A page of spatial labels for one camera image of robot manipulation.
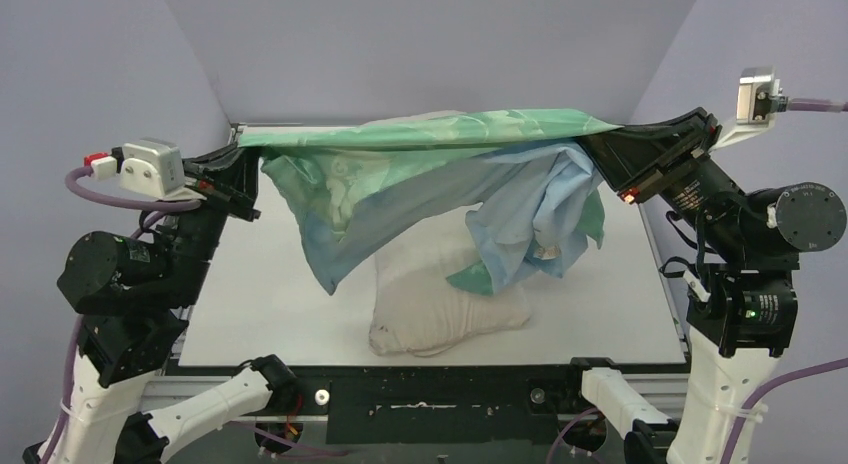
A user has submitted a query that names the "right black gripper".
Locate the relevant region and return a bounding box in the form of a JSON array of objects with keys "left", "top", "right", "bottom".
[{"left": 573, "top": 103, "right": 750, "bottom": 256}]

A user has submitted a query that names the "green and blue pillowcase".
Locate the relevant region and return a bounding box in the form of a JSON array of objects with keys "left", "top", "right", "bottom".
[{"left": 238, "top": 109, "right": 610, "bottom": 295}]

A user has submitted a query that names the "white pillow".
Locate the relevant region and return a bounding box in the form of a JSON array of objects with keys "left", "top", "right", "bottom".
[{"left": 367, "top": 109, "right": 533, "bottom": 358}]

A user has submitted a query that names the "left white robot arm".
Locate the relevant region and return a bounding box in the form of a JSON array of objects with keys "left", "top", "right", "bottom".
[{"left": 22, "top": 140, "right": 298, "bottom": 463}]

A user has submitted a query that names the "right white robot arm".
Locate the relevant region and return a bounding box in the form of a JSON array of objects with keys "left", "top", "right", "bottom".
[{"left": 562, "top": 99, "right": 847, "bottom": 463}]

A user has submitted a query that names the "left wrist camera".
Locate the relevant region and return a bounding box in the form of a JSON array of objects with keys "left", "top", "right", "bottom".
[{"left": 83, "top": 139, "right": 202, "bottom": 202}]

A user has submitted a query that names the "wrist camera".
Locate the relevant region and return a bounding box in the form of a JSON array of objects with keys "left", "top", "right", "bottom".
[
  {"left": 710, "top": 66, "right": 787, "bottom": 151},
  {"left": 83, "top": 139, "right": 202, "bottom": 202}
]

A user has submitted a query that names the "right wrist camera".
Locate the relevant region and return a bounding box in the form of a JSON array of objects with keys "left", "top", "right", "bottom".
[{"left": 710, "top": 66, "right": 787, "bottom": 151}]

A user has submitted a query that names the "aluminium frame rail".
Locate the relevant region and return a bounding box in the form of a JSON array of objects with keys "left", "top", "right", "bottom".
[{"left": 122, "top": 123, "right": 246, "bottom": 464}]

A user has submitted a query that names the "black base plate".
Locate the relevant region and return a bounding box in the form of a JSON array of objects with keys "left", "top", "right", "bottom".
[{"left": 165, "top": 361, "right": 690, "bottom": 447}]

